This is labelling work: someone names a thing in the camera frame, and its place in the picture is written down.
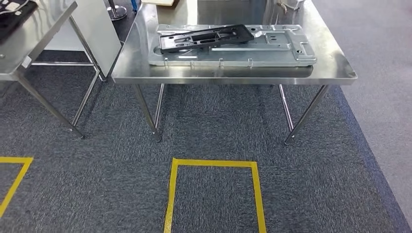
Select yellow floor tape square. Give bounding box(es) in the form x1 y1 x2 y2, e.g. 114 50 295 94
163 157 267 233

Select stainless steel workbench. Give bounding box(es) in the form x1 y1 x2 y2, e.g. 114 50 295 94
111 0 358 145

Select stamped grey metal plate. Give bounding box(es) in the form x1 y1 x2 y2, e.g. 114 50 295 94
148 23 318 68

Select black plastic part with cutouts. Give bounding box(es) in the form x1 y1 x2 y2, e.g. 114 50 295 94
0 0 39 44

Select stainless steel side table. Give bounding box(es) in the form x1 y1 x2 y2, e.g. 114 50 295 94
0 0 107 139

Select chrome barrier stanchion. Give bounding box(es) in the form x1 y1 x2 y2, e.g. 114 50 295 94
106 0 128 21

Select white cabinet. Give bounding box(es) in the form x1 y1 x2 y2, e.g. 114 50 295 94
43 0 122 79

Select long black plastic car part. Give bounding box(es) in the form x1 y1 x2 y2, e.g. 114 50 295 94
159 24 255 55

